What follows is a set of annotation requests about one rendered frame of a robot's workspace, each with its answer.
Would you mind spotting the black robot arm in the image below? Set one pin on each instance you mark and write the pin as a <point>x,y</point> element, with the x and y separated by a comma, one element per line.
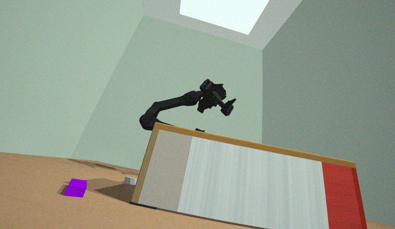
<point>189,99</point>

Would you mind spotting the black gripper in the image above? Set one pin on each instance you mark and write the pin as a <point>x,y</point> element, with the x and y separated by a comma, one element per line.
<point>213,99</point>

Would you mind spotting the purple flat block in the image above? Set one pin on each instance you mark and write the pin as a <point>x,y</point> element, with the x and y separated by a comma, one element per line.
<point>76,188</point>

